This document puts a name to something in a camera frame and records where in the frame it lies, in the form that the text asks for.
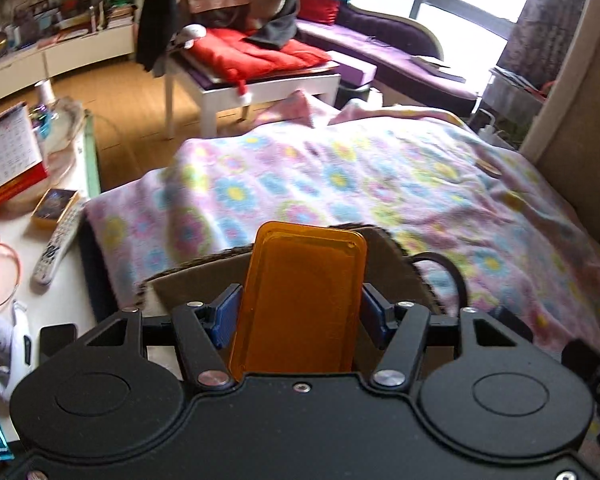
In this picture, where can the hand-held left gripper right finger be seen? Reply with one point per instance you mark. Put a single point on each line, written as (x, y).
(375, 315)

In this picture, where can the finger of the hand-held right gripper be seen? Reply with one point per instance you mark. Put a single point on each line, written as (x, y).
(582, 355)

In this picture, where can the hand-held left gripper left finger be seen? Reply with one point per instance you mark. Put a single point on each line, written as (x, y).
(227, 315)

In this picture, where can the brown woven basket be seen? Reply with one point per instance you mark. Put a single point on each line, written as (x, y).
(390, 265)

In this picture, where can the orange transparent case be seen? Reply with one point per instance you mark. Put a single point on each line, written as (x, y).
(295, 300)

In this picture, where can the floral fleece blanket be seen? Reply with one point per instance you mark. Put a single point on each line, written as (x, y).
(330, 180)

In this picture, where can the small black box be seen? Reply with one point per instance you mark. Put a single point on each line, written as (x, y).
(57, 341)

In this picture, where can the grey remote control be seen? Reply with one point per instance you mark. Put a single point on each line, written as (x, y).
(55, 250)

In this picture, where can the small yellow blue box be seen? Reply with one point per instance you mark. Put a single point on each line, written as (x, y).
(55, 207)

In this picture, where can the white handheld device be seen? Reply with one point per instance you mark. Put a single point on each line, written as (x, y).
(17, 340)

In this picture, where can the pink fleece cloth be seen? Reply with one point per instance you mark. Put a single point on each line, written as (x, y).
(300, 107)

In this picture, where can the white squeeze bottle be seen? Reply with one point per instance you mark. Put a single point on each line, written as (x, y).
(489, 122)

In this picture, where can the white low table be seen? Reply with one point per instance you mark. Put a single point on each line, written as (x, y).
(260, 92)

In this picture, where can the translucent white container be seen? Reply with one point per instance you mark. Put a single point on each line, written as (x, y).
(67, 125)

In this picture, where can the purple ottoman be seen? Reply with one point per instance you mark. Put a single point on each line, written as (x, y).
(352, 67)

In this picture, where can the book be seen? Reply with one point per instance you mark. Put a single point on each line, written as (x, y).
(437, 67)

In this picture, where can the red seat cushion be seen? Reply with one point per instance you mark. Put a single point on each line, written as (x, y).
(250, 55)

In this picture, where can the purple chaise sofa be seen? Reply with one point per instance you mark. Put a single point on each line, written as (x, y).
(395, 50)

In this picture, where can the blue glass jar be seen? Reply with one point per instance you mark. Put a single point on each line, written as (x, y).
(44, 120)

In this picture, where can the desk calendar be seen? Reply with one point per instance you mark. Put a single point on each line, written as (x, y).
(5, 150)

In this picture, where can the white plush toy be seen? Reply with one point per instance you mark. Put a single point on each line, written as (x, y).
(190, 35)

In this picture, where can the white cup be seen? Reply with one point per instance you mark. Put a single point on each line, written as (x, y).
(44, 92)

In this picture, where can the dark grey garment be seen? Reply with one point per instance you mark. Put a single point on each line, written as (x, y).
(280, 25)

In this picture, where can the white television cabinet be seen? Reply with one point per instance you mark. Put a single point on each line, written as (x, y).
(80, 52)

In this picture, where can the black jacket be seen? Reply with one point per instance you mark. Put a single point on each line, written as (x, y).
(155, 20)

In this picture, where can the row of books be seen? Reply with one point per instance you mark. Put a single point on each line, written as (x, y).
(80, 10)

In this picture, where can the patterned curtain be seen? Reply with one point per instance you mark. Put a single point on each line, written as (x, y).
(545, 15)

